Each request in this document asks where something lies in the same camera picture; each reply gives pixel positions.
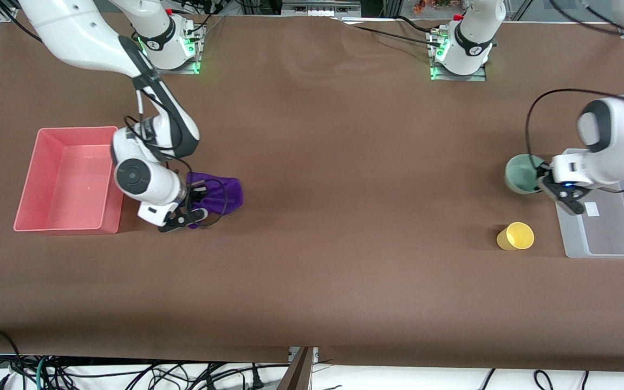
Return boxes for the white power strip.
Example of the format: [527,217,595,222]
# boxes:
[282,0,361,17]

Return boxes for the wooden board edge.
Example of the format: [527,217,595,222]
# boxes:
[278,347,314,390]

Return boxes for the yellow plastic cup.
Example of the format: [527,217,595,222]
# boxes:
[496,222,535,251]

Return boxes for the pink plastic bin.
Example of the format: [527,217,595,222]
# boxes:
[13,126,125,235]

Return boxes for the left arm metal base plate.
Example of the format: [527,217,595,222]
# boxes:
[428,30,488,82]

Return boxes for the purple microfibre cloth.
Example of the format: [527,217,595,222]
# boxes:
[185,172,245,230]

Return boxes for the clear plastic bin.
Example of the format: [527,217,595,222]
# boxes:
[553,148,624,259]

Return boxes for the black base power cable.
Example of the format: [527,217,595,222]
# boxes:
[331,15,443,47]

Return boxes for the brown table cover sheet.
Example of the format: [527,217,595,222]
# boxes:
[0,11,624,372]

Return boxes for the green ceramic bowl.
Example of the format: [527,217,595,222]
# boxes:
[504,154,548,194]

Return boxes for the black floor cable tangle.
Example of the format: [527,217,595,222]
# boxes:
[47,360,269,390]

